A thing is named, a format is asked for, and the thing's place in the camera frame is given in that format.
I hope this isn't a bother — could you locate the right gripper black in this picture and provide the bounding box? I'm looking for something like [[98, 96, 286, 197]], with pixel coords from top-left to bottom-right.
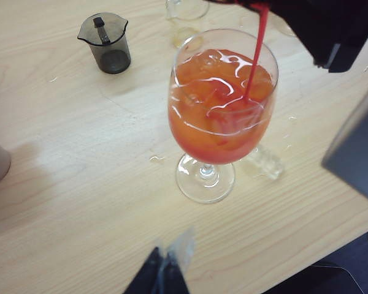
[[265, 0, 368, 74]]

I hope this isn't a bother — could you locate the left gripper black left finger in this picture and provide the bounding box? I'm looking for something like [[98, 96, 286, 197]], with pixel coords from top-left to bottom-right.
[[122, 226, 197, 294]]

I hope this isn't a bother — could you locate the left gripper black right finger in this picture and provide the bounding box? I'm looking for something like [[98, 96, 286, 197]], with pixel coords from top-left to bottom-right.
[[321, 86, 368, 206]]

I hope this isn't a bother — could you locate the clear measuring cup yellow residue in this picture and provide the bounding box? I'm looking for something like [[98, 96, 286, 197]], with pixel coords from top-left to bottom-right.
[[164, 0, 210, 50]]

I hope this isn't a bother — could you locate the dark grey measuring cup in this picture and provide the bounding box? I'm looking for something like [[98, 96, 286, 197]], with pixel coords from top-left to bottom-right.
[[77, 12, 132, 75]]

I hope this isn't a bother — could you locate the small clear ice cube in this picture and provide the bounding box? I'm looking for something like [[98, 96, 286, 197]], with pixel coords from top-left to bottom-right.
[[248, 146, 285, 181]]

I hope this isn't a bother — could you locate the stemmed wine glass with juice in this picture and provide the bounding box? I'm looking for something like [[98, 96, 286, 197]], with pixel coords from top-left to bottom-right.
[[167, 28, 279, 205]]

